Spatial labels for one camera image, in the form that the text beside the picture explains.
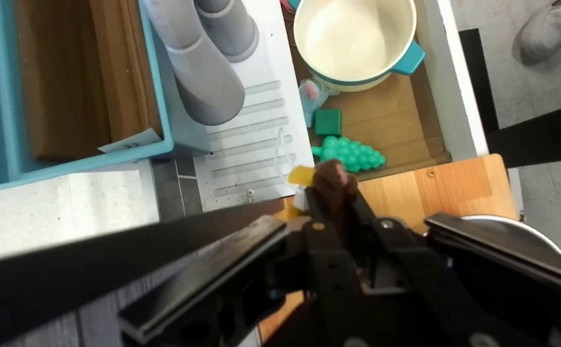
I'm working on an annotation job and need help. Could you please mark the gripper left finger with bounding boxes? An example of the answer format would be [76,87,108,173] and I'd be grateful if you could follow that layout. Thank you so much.
[118,187,359,347]

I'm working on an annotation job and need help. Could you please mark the grey toy tap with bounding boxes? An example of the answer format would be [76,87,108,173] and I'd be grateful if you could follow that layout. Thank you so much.
[143,0,260,126]

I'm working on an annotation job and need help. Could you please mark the person's shoe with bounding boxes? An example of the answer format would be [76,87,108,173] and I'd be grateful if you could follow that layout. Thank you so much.
[519,0,561,62]

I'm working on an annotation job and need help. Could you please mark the green toy block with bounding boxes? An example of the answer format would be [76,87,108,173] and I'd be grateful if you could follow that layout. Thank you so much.
[314,108,342,136]

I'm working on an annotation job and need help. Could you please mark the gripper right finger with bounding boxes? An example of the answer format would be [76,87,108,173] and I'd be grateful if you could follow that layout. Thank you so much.
[352,192,561,347]

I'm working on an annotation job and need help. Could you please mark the toy kitchen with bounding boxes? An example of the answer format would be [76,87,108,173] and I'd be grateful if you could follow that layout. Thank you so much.
[0,0,524,347]

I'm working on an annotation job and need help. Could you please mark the black metal bar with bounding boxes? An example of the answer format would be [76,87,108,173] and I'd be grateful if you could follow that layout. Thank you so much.
[486,99,561,169]
[0,198,287,347]
[458,28,500,136]

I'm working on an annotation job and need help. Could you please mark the teal toy sink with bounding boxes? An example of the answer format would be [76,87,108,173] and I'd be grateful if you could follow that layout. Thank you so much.
[0,0,176,189]

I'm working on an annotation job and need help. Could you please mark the round metal pan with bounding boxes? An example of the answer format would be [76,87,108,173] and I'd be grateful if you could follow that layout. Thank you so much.
[459,214,561,256]

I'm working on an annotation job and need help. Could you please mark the green toy grapes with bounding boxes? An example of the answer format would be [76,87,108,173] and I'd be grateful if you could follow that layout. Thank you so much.
[311,135,387,173]

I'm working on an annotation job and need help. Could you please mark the white paper label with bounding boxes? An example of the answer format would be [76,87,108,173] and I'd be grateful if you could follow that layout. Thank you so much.
[98,128,164,154]

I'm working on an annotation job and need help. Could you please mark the cream pot with teal handles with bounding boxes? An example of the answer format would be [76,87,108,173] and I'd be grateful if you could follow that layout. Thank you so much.
[292,0,426,93]

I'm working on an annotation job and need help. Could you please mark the brown toy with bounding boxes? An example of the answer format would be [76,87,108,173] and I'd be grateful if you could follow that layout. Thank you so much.
[312,159,359,227]

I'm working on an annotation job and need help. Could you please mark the yellow toy piece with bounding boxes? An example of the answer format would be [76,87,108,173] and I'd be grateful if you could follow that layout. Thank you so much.
[287,165,317,187]

